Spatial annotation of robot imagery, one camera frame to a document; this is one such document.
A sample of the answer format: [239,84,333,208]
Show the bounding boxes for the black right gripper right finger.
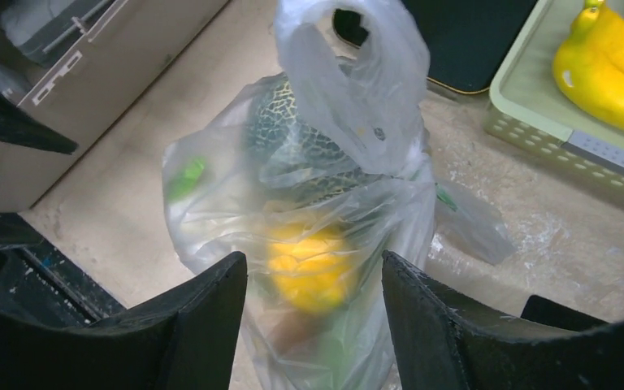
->
[382,251,624,389]

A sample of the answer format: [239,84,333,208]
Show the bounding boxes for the beige plastic toolbox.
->
[0,1,224,213]

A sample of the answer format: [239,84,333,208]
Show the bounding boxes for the green netted toy melon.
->
[244,73,386,205]

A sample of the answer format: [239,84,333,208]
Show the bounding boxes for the green plastic basket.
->
[483,1,624,203]

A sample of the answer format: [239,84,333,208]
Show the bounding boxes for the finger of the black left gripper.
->
[0,93,79,154]

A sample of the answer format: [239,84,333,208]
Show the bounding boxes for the yellow toy banana lower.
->
[552,3,624,132]

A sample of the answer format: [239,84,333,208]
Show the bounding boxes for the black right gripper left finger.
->
[0,251,248,389]

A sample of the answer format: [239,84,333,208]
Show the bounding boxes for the black plastic tray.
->
[331,0,540,95]

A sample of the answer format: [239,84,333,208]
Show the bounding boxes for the yellow toy bell pepper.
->
[266,224,358,314]

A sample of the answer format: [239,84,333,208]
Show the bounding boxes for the black fabric tote bag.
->
[520,295,608,332]

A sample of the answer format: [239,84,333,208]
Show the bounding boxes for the clear plastic grocery bag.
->
[162,1,516,389]

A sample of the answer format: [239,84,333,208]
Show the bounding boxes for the grey plastic tool case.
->
[0,0,113,67]

